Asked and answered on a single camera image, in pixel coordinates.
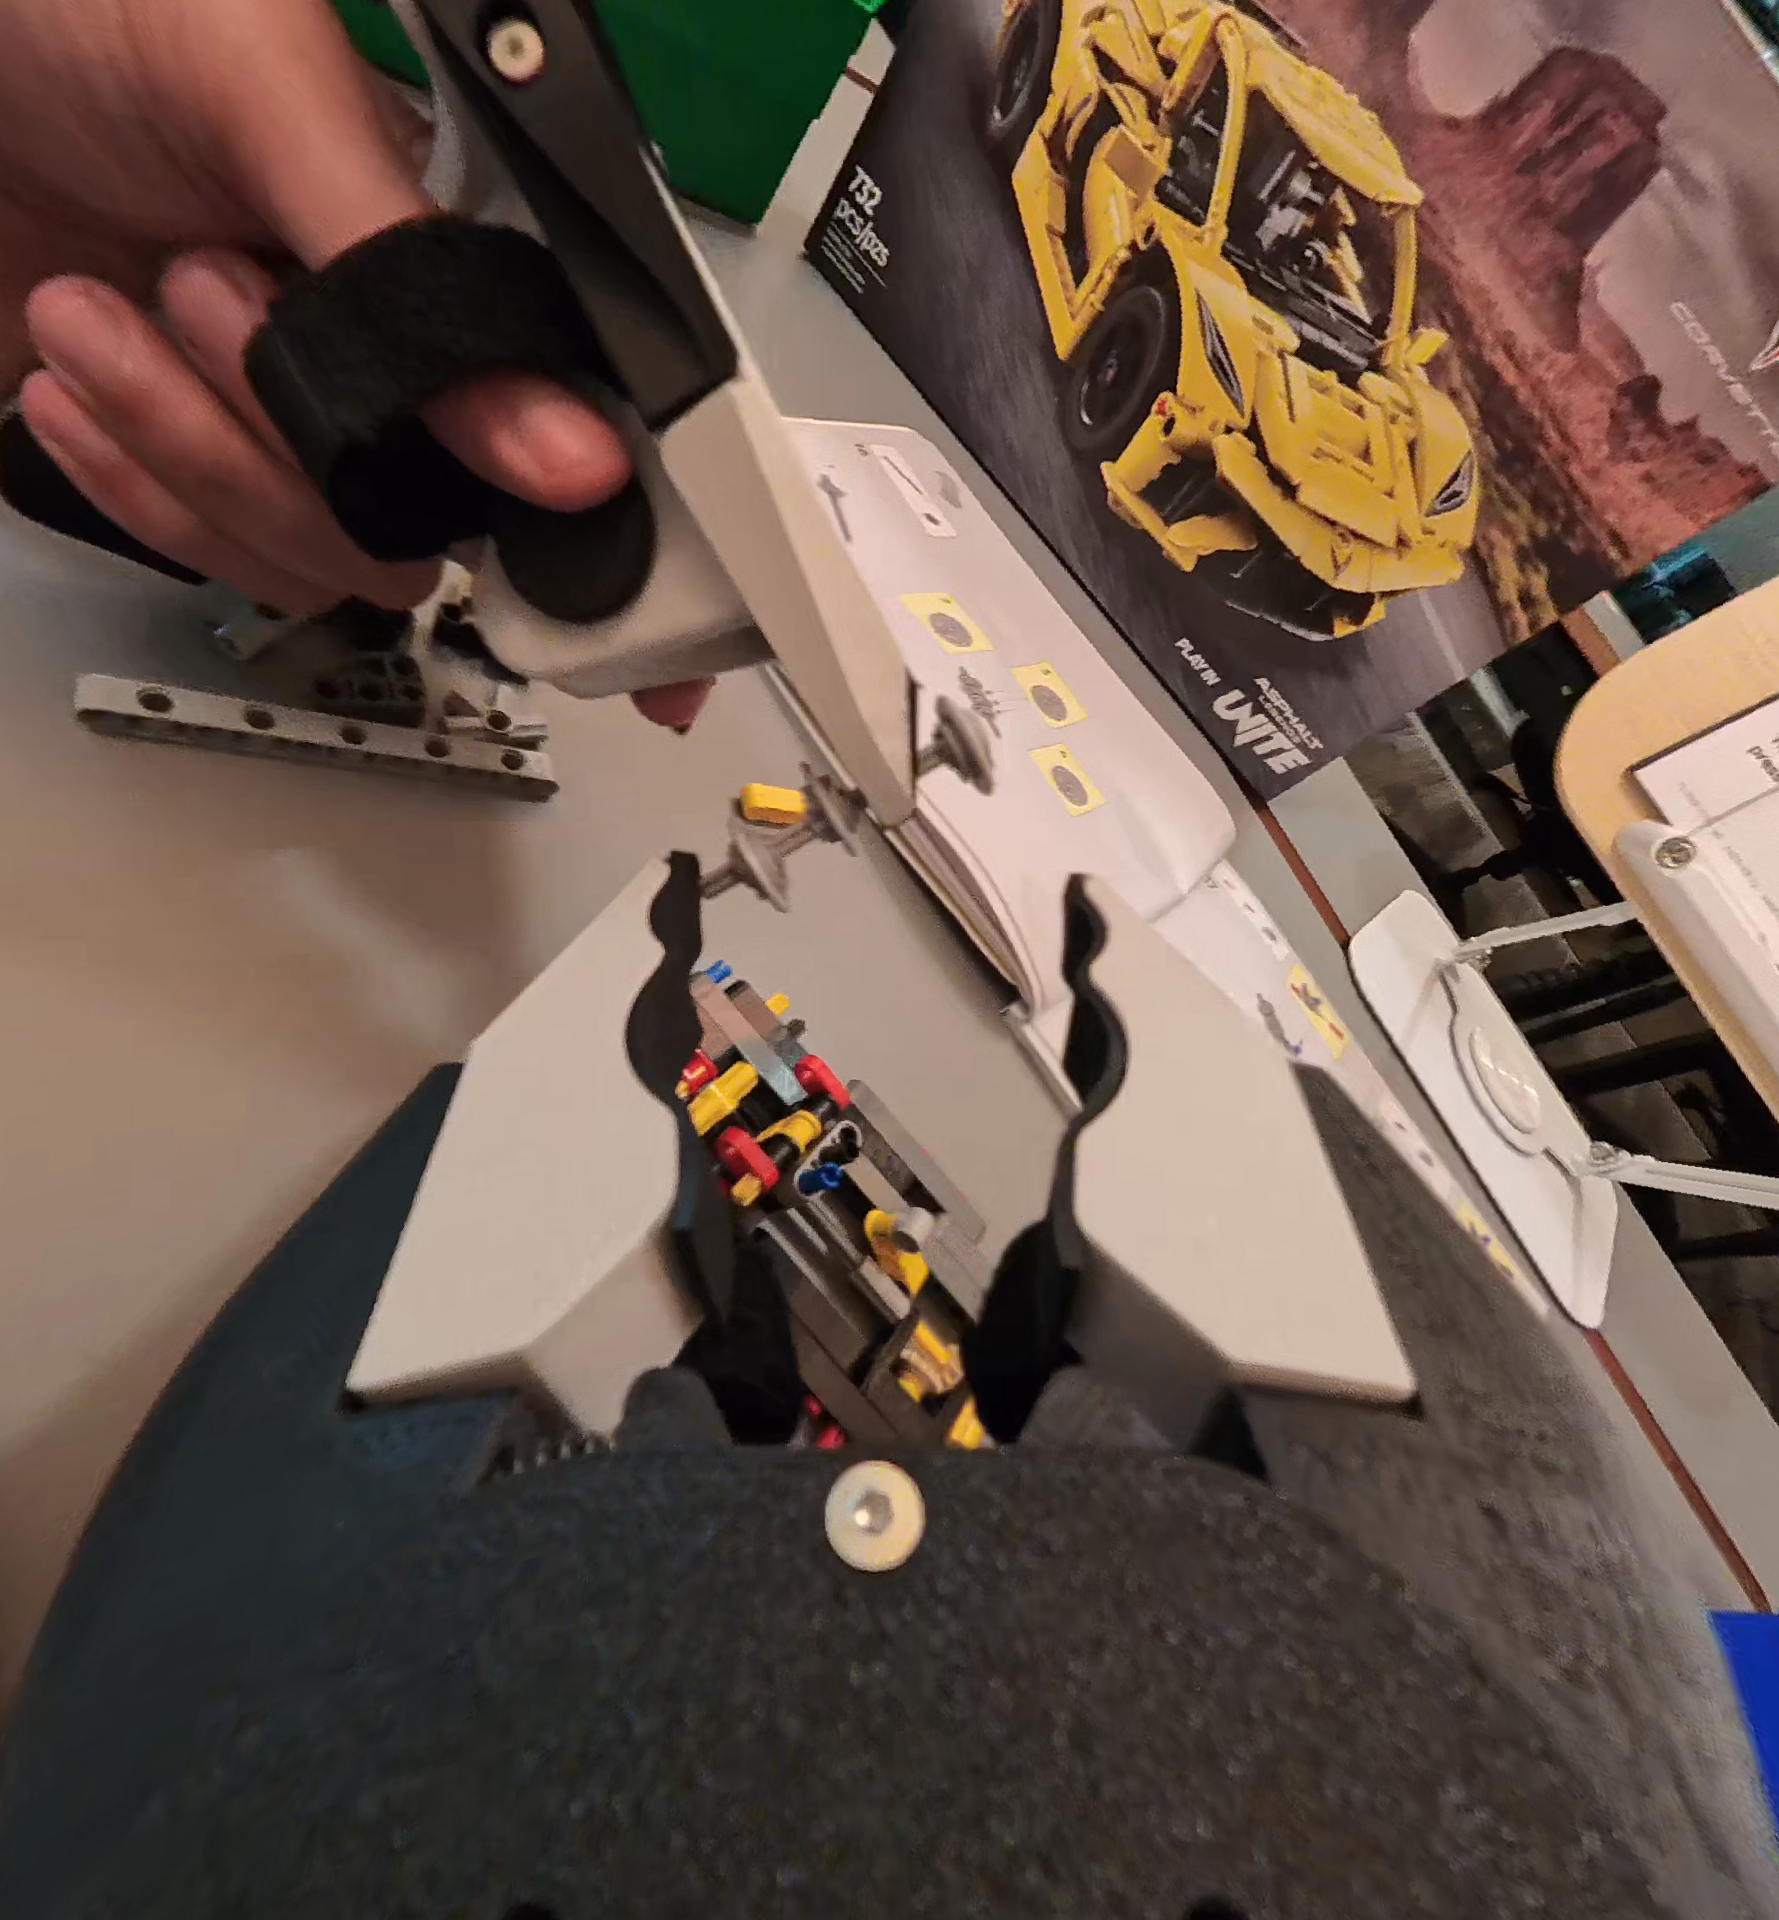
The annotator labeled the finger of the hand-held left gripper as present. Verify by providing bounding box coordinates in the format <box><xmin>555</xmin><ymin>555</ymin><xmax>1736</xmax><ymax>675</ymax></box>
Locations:
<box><xmin>661</xmin><ymin>378</ymin><xmax>923</xmax><ymax>833</ymax></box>

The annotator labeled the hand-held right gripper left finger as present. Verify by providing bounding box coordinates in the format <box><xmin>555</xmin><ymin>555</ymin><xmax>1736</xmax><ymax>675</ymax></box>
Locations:
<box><xmin>345</xmin><ymin>853</ymin><xmax>711</xmax><ymax>1434</ymax></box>

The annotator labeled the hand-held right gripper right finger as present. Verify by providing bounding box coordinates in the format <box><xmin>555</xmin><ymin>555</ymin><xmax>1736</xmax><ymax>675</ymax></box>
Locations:
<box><xmin>963</xmin><ymin>873</ymin><xmax>1418</xmax><ymax>1451</ymax></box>

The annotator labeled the grey lego axle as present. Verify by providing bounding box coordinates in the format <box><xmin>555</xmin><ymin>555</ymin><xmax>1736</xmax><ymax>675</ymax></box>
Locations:
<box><xmin>693</xmin><ymin>704</ymin><xmax>995</xmax><ymax>902</ymax></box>

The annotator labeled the partly built lego chassis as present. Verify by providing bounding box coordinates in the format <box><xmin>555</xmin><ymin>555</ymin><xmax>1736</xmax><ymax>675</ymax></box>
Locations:
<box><xmin>673</xmin><ymin>961</ymin><xmax>1003</xmax><ymax>1454</ymax></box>

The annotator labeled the lego instruction booklet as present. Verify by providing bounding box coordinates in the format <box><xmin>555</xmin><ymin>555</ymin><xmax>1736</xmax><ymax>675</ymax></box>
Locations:
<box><xmin>761</xmin><ymin>416</ymin><xmax>1542</xmax><ymax>1308</ymax></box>

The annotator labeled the pile of lego pieces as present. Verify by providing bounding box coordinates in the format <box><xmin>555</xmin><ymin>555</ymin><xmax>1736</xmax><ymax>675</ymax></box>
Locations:
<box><xmin>71</xmin><ymin>563</ymin><xmax>561</xmax><ymax>804</ymax></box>

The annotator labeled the yellow car lego box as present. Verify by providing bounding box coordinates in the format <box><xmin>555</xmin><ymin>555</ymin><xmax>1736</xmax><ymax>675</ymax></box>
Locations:
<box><xmin>801</xmin><ymin>0</ymin><xmax>1779</xmax><ymax>799</ymax></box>

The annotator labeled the person's left hand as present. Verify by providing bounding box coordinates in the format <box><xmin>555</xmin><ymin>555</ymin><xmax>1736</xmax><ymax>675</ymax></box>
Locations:
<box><xmin>0</xmin><ymin>0</ymin><xmax>717</xmax><ymax>739</ymax></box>

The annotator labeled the green plastic bin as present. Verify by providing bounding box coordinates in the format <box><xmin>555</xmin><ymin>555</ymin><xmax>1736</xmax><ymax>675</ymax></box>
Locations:
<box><xmin>325</xmin><ymin>0</ymin><xmax>891</xmax><ymax>228</ymax></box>

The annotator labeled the light wooden side table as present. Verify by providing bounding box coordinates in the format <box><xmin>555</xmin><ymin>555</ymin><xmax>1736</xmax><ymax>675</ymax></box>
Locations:
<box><xmin>1554</xmin><ymin>541</ymin><xmax>1779</xmax><ymax>1202</ymax></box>

